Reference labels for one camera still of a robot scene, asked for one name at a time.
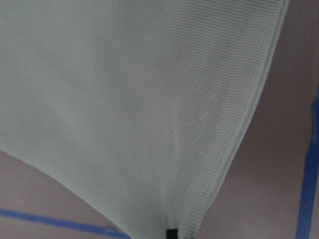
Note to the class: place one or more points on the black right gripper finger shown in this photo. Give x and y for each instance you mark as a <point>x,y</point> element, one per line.
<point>172,234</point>

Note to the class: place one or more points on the olive green long-sleeve shirt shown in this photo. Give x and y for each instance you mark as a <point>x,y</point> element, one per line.
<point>136,106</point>

